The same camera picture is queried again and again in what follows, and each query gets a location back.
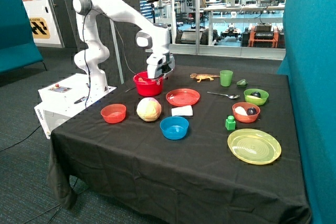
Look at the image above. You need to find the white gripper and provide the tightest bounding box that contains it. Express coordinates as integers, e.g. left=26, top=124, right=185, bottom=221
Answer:
left=146, top=53, right=175, bottom=85

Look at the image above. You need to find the brown teddy bear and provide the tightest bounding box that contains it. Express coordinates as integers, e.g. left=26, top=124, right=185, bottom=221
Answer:
left=138, top=77, right=151, bottom=82

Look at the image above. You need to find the orange red plastic plate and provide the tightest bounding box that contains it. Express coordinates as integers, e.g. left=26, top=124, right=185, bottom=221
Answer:
left=166, top=88, right=201, bottom=107

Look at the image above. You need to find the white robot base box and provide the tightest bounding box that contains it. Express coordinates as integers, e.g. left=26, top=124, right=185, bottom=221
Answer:
left=35, top=73, right=115, bottom=139

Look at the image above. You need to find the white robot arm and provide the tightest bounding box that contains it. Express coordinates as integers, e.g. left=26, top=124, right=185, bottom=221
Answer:
left=73, top=0, right=175, bottom=94

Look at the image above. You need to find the large red bowl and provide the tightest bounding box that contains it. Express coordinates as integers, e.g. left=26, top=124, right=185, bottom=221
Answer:
left=133, top=71, right=163, bottom=97

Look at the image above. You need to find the blue plastic bowl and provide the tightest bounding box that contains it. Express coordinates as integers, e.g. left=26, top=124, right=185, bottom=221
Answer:
left=160, top=116, right=189, bottom=140

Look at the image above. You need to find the small orange bowl left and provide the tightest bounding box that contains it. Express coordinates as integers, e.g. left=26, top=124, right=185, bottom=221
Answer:
left=100, top=104, right=127, bottom=124

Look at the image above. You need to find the small orange bowl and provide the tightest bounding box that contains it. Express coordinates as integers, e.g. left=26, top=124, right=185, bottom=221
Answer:
left=100, top=104, right=127, bottom=124
left=232, top=102, right=260, bottom=123

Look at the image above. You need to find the white egg in orange bowl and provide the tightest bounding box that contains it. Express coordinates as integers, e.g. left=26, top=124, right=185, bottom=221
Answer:
left=234, top=106, right=247, bottom=116

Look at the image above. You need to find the small orange bowl right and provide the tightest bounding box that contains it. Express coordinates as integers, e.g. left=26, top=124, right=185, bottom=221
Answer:
left=232, top=102, right=260, bottom=123

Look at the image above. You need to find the green plastic bowl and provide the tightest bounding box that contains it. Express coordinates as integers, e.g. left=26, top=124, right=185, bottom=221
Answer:
left=244, top=88, right=269, bottom=105

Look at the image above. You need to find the dark plum in orange bowl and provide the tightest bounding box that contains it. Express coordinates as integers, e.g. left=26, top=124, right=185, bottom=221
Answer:
left=246, top=107, right=258, bottom=115

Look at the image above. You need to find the dark plum in green bowl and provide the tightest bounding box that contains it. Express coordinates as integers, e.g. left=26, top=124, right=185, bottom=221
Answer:
left=250, top=91, right=261, bottom=98

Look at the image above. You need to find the pastel plush ball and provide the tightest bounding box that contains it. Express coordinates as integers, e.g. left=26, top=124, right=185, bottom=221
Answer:
left=136, top=98, right=162, bottom=122

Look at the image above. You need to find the white folded cloth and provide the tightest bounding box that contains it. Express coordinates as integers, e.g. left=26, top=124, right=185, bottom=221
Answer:
left=171, top=105, right=193, bottom=116

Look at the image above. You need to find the brown toy lizard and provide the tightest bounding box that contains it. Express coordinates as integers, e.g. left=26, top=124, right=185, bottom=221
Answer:
left=190, top=73, right=220, bottom=82

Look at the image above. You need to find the green plastic cup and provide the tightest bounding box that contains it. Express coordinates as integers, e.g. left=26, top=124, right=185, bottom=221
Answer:
left=220, top=70, right=233, bottom=87

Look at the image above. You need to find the black tablecloth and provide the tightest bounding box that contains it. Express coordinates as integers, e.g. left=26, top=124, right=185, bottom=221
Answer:
left=47, top=66, right=312, bottom=223

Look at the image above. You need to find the metal spoon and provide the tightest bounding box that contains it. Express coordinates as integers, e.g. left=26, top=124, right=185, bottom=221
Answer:
left=207, top=91, right=240, bottom=99

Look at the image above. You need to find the green toy block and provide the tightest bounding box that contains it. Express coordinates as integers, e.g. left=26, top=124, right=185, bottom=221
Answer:
left=225, top=115, right=236, bottom=131

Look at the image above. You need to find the green toy pepper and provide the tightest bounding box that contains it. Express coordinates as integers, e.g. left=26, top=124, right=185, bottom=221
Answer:
left=236, top=79, right=248, bottom=88

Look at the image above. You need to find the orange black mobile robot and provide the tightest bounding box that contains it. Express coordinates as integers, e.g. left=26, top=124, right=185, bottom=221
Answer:
left=248, top=23, right=279, bottom=48

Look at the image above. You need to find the yellow plastic plate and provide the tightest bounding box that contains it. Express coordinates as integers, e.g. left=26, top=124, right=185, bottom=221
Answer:
left=227, top=129, right=282, bottom=165

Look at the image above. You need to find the yellow black warning sign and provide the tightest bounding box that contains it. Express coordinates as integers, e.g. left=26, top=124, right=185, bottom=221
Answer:
left=29, top=17, right=50, bottom=39

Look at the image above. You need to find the teal partition panel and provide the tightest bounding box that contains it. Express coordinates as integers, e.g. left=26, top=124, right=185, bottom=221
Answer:
left=278, top=0, right=335, bottom=223

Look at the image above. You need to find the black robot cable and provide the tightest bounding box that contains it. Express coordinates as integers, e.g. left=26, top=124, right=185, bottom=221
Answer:
left=75, top=8, right=148, bottom=109

